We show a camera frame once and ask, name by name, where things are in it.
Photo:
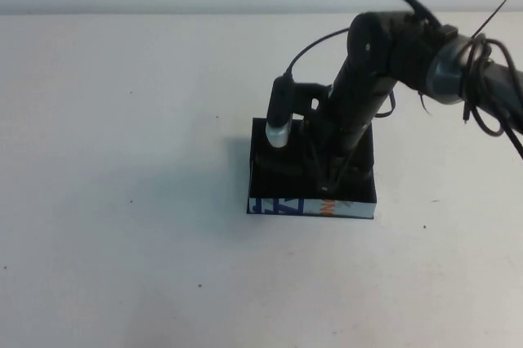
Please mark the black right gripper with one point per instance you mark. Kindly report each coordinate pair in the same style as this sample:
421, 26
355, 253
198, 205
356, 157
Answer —
327, 135

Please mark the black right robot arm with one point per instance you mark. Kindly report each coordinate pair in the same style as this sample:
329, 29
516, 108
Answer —
367, 50

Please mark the black glasses case printed side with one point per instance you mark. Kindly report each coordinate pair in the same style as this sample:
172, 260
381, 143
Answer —
278, 206

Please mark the black zip tie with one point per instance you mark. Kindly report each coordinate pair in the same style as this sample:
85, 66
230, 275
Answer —
492, 15

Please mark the black wrist camera silver tip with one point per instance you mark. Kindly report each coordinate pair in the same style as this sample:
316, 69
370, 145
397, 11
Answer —
279, 119

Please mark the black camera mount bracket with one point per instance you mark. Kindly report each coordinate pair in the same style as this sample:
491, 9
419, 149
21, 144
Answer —
308, 95

